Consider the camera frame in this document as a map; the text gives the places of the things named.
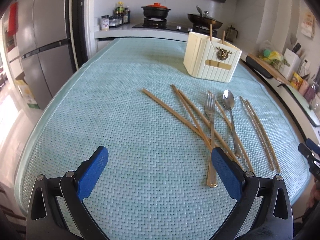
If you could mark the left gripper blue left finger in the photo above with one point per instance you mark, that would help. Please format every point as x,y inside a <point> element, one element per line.
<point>89,172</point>

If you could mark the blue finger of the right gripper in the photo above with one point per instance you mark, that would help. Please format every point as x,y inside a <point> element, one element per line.
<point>305,151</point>
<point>313,146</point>

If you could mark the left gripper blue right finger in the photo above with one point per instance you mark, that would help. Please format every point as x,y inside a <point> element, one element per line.
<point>229,172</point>

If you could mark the thin wooden chopstick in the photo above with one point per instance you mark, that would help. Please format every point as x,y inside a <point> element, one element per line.
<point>223,37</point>

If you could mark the person's right hand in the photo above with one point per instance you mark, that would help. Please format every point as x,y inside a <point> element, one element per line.
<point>314,196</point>

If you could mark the green electric griddle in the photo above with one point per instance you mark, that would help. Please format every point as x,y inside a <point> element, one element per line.
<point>303,104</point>

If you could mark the thin pale chopstick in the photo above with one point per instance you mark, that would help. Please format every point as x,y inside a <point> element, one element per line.
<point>258,133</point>
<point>269,146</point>

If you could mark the yellow snack packet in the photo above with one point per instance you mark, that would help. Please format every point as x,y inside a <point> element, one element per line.
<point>296,81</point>

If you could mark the light blue woven mat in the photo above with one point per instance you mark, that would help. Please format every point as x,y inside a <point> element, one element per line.
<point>154,185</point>

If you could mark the silver spoon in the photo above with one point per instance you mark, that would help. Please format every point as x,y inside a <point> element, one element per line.
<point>228,102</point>

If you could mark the wooden cutting board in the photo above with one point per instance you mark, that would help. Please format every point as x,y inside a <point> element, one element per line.
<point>270,69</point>

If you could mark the white knife block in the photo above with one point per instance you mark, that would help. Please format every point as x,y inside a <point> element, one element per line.
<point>290,64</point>

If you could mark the yellow green bag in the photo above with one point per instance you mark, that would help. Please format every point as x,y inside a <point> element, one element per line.
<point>268,54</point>

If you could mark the cream utensil holder box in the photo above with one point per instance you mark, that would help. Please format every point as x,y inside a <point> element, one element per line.
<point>210,58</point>

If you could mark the grey refrigerator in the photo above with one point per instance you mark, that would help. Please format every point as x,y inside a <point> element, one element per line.
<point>44,43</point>

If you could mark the dark glass kettle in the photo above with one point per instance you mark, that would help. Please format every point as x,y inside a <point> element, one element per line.
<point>231,34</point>

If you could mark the black gas stove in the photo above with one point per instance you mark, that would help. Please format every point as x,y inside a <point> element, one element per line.
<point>162,25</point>

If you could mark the black wok glass lid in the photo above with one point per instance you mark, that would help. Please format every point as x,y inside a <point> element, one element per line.
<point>202,19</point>

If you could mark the sauce bottles group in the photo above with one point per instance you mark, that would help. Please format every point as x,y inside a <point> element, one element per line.
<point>123,11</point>

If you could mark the black pot orange lid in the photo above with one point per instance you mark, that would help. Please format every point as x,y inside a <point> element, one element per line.
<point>156,10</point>

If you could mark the silver fork gold handle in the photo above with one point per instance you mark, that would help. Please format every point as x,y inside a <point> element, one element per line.
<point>210,111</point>

